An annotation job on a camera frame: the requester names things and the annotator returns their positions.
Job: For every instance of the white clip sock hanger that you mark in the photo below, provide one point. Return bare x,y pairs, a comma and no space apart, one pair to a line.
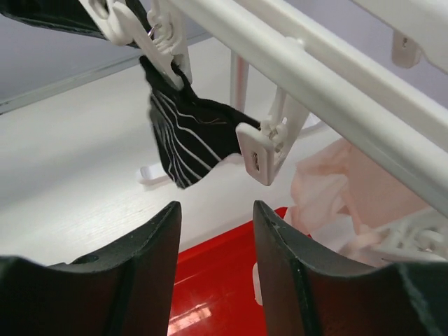
194,135

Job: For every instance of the red plastic tray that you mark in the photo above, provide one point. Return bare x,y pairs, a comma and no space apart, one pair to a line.
213,290

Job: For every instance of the black striped sock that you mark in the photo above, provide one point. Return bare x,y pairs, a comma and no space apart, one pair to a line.
192,140

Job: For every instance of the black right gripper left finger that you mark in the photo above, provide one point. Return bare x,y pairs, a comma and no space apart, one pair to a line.
124,288

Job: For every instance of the pale pink sock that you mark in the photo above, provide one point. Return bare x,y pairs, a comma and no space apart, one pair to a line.
346,202

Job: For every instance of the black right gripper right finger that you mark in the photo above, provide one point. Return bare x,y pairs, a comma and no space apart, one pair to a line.
308,289

